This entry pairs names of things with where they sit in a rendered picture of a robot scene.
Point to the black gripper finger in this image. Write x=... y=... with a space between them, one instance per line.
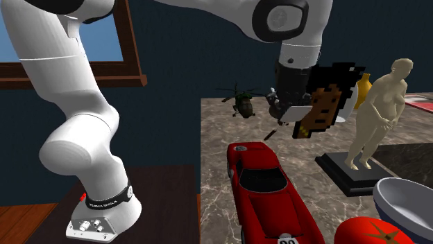
x=269 y=135

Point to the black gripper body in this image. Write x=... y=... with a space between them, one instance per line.
x=278 y=111

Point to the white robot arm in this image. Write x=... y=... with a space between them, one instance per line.
x=67 y=101

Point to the dark green toy helicopter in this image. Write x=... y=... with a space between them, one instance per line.
x=244 y=105

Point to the pixelated black haired head figure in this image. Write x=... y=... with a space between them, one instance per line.
x=324 y=104

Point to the red toy sports car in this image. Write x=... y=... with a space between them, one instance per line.
x=270 y=202

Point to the white round vessel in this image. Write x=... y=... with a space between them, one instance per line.
x=348 y=111

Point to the yellow vase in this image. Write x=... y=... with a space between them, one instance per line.
x=362 y=89

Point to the beige nude statue black base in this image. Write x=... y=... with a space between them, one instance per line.
x=375 y=111

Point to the dark brown robot stand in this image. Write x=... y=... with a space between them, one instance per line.
x=162 y=202

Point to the red tomato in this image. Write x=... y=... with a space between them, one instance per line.
x=358 y=233

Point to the red flat book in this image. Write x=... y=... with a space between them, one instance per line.
x=423 y=103

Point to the grey bowl blue outside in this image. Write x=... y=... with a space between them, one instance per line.
x=409 y=202

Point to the brown framed window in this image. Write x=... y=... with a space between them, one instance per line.
x=130 y=50

